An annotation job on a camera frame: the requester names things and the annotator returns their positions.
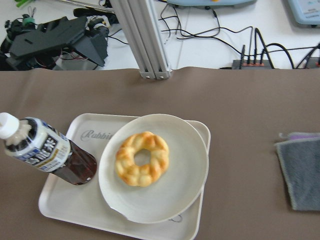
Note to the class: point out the tea bottle white cap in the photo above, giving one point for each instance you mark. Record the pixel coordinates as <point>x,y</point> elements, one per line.
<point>37,144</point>

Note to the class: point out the cream serving tray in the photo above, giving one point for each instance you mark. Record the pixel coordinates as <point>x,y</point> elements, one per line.
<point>85,204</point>

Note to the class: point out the glazed donut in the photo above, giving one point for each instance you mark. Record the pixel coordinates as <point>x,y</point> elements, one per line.
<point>142,159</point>

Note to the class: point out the white round plate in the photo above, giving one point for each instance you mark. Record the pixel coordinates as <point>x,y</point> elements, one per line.
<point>176,189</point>

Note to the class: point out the grey usb hub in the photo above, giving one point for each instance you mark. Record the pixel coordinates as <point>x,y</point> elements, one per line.
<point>244,65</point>

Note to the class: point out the blue teach pendant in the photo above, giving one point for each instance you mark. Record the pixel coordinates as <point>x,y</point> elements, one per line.
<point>306,12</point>
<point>210,4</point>

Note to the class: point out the grey folded cloth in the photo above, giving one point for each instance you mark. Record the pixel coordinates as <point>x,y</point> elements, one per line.
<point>299,158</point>

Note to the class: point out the aluminium frame post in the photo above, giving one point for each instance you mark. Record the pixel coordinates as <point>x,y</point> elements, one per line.
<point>140,25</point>

